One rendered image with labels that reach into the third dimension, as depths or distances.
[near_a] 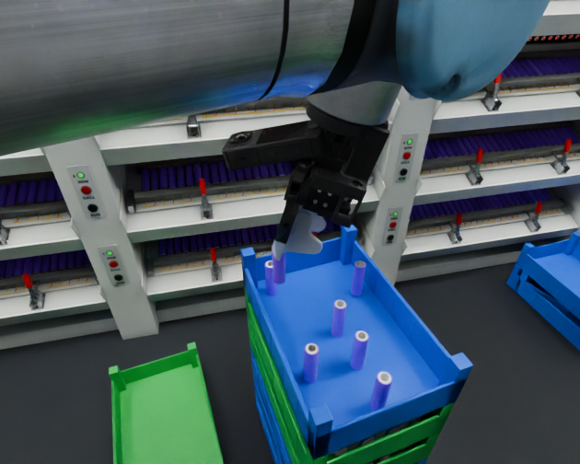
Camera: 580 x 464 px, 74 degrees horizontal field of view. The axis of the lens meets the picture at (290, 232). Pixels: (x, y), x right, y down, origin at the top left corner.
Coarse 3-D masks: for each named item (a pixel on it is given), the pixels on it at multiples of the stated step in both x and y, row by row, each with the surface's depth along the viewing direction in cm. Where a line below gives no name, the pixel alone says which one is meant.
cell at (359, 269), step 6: (354, 264) 60; (360, 264) 60; (354, 270) 60; (360, 270) 60; (354, 276) 61; (360, 276) 61; (354, 282) 62; (360, 282) 61; (354, 288) 62; (360, 288) 62; (354, 294) 63; (360, 294) 63
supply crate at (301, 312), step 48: (336, 240) 68; (288, 288) 65; (336, 288) 65; (384, 288) 60; (288, 336) 57; (384, 336) 57; (432, 336) 51; (288, 384) 48; (336, 384) 51; (432, 384) 51; (336, 432) 42
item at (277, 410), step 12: (252, 336) 70; (252, 348) 73; (264, 372) 65; (264, 384) 68; (276, 396) 61; (276, 408) 61; (288, 432) 57; (288, 444) 58; (420, 444) 57; (432, 444) 56; (396, 456) 54; (408, 456) 55; (420, 456) 57
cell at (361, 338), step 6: (354, 336) 50; (360, 336) 49; (366, 336) 50; (354, 342) 50; (360, 342) 49; (366, 342) 49; (354, 348) 50; (360, 348) 50; (366, 348) 50; (354, 354) 51; (360, 354) 51; (354, 360) 52; (360, 360) 51; (354, 366) 52; (360, 366) 52
